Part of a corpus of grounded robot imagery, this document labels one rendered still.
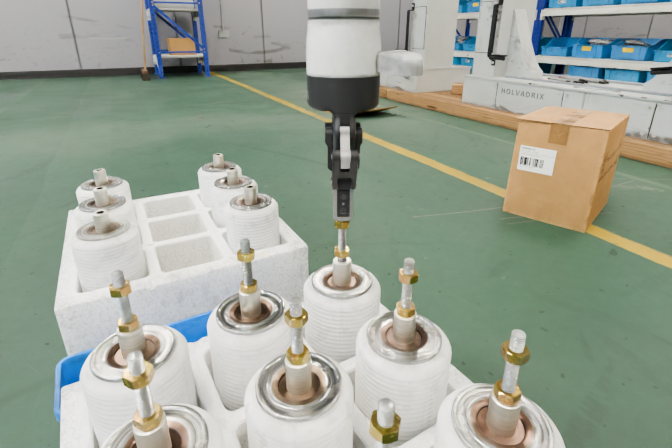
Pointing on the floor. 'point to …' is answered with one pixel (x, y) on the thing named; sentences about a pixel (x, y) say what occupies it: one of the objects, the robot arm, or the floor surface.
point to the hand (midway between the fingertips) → (342, 201)
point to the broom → (142, 23)
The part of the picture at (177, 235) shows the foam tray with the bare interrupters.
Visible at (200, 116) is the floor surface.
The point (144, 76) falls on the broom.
